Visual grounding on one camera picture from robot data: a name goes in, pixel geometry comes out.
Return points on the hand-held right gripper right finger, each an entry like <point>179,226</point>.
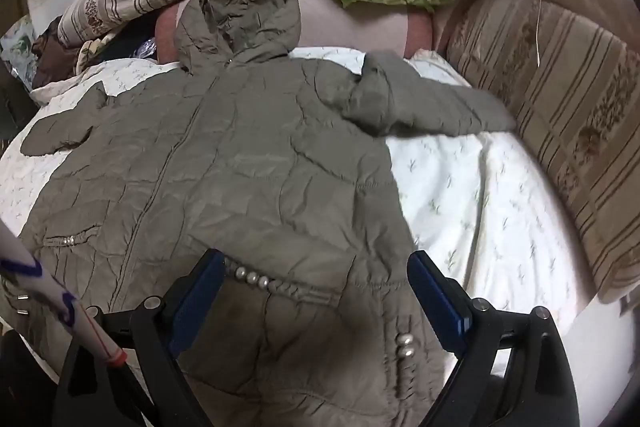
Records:
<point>440,302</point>

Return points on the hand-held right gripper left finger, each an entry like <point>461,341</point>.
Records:
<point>197,302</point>

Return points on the olive quilted hooded jacket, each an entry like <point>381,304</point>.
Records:
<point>250,157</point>

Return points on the white leaf print bed sheet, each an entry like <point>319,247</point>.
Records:
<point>475,207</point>

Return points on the white tube with orange band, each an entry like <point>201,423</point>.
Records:
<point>50,279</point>

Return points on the large striped floral cushion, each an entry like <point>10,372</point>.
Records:
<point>575,107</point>

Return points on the brown cloth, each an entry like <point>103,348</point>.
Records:
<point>50,62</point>

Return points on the pink mattress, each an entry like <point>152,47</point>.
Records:
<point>350,27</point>

